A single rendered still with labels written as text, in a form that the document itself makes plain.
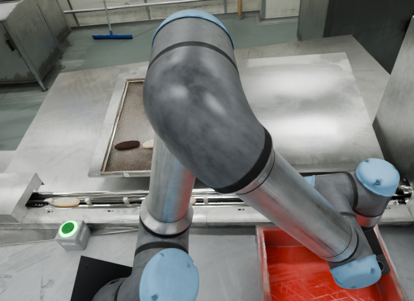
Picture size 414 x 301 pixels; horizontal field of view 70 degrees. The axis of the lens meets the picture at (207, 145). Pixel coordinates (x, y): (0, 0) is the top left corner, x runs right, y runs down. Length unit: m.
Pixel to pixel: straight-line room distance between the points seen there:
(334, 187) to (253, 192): 0.31
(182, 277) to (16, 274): 0.67
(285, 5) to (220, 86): 4.01
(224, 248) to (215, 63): 0.73
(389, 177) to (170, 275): 0.45
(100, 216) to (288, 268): 0.62
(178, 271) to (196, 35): 0.43
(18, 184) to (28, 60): 2.46
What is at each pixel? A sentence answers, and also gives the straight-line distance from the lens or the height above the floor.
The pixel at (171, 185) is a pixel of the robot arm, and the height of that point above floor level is 1.28.
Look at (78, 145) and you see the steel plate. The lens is 1.45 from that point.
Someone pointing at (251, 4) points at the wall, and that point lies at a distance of 4.55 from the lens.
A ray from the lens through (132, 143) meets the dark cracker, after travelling 1.18.
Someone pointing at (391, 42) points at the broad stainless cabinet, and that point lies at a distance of 2.77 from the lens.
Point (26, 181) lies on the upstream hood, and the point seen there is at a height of 0.92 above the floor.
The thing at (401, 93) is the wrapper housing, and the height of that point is 1.10.
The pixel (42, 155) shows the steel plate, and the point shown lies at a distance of 1.49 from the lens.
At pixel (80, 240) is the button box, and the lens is 1.05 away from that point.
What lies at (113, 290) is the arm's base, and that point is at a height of 1.05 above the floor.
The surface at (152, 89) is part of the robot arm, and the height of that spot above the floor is 1.52.
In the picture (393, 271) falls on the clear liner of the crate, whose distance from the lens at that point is 0.89.
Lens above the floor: 1.68
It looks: 44 degrees down
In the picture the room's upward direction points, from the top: 9 degrees counter-clockwise
